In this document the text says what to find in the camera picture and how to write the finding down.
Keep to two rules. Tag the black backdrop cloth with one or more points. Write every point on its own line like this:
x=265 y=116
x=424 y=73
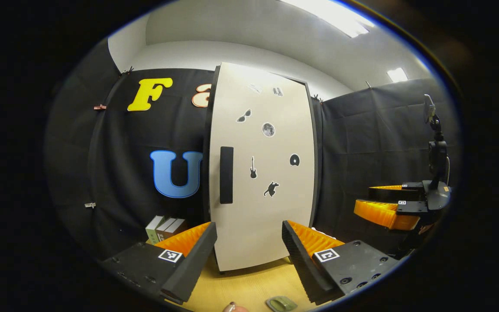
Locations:
x=362 y=143

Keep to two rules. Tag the red cloth clip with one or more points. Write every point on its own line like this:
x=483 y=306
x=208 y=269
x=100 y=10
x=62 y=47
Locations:
x=99 y=107

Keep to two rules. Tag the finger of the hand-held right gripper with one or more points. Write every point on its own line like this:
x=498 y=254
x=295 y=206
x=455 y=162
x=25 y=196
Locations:
x=405 y=193
x=383 y=214

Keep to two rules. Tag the light green book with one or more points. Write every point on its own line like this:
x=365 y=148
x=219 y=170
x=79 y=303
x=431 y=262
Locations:
x=153 y=229

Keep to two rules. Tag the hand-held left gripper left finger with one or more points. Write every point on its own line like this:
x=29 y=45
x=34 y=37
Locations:
x=199 y=260

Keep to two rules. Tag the small ceiling light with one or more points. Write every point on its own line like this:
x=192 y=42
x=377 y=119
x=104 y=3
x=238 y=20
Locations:
x=397 y=74

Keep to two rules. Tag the grey cabinet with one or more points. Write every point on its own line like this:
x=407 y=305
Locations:
x=206 y=143

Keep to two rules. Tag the long ceiling light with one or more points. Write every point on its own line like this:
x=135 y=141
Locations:
x=332 y=17

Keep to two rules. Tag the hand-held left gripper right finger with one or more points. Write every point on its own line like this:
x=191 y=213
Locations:
x=301 y=264

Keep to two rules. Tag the white cloth clip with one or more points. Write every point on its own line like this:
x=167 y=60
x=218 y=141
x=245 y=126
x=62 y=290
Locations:
x=89 y=205

